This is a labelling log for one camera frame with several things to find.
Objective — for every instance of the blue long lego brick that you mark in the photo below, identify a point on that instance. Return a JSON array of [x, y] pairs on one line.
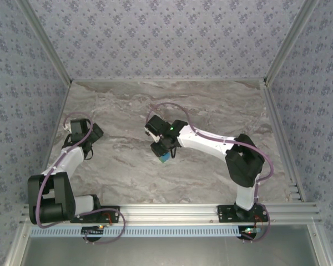
[[163, 159]]

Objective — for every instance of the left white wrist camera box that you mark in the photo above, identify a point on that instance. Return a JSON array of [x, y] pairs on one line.
[[67, 127]]

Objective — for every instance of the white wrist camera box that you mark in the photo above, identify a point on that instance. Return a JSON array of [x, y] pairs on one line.
[[154, 135], [67, 127]]

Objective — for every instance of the aluminium side rail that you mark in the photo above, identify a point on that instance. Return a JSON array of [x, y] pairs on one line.
[[281, 124], [61, 110]]

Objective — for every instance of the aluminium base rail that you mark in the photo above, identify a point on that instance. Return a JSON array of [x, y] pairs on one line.
[[166, 212]]

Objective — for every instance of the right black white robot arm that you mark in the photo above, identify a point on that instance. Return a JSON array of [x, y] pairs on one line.
[[202, 144]]

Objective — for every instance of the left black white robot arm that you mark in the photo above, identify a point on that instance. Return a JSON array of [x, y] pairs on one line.
[[52, 199]]

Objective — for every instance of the thin aluminium table rail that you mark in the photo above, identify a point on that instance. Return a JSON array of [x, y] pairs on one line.
[[166, 79]]

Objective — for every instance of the aluminium corner post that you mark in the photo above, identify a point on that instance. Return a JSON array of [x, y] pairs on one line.
[[48, 41], [288, 41]]

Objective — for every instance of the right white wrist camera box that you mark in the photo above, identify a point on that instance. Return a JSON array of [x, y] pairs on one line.
[[154, 135]]

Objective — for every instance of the grey metal panel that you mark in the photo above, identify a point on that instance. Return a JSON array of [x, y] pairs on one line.
[[166, 252]]

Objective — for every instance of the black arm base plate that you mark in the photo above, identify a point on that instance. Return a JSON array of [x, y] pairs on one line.
[[224, 216], [104, 220]]

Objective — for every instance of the small black controller board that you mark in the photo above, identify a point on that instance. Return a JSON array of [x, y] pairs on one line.
[[90, 231], [248, 234]]

